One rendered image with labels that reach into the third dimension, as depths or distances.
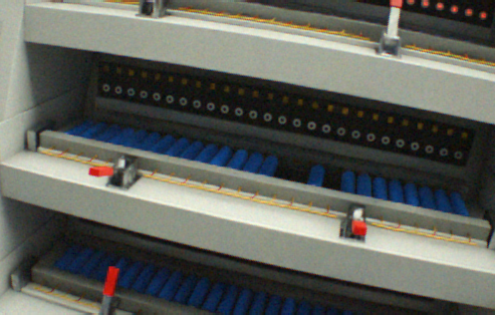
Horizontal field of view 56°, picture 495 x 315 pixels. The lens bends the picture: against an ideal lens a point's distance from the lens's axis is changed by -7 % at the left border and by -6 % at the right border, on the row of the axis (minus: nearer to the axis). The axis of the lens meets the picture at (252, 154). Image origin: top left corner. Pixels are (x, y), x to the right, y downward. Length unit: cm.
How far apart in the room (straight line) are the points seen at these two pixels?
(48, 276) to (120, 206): 19
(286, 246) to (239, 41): 22
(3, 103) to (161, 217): 24
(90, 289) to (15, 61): 31
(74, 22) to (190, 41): 15
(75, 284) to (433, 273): 45
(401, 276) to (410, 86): 20
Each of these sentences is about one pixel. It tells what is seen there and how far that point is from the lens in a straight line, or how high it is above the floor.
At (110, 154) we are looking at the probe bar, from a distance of 61.
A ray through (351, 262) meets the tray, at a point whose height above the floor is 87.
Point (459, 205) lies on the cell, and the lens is 63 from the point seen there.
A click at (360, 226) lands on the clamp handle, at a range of 46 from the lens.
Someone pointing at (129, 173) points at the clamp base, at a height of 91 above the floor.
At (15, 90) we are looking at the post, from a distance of 64.
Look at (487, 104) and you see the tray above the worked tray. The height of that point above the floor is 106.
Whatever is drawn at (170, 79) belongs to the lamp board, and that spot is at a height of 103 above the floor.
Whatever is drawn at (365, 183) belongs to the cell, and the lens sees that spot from 61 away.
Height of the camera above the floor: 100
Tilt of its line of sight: 5 degrees down
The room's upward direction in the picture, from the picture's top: 11 degrees clockwise
